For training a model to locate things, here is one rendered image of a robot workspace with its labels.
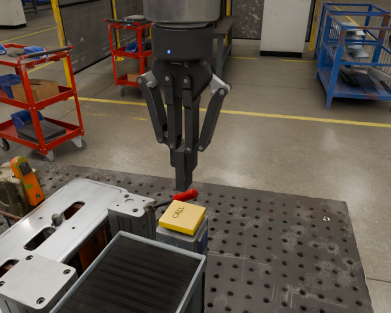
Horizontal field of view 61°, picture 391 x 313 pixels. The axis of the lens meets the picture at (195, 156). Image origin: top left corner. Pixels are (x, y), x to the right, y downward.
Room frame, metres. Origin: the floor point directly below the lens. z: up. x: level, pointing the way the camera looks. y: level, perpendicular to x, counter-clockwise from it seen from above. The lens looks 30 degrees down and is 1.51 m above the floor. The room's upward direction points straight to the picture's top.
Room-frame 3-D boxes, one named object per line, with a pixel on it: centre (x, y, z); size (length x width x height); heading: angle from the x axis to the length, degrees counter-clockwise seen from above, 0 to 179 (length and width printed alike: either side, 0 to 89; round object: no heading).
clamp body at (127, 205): (0.58, 0.14, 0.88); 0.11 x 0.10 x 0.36; 68
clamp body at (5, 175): (0.70, 0.47, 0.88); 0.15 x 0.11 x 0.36; 68
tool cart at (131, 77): (4.43, 0.70, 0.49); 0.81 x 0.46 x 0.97; 155
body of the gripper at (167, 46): (0.42, 0.02, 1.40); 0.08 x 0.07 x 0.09; 68
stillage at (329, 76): (4.31, -2.10, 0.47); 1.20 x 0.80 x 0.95; 168
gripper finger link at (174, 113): (0.43, 0.03, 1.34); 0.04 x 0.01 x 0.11; 158
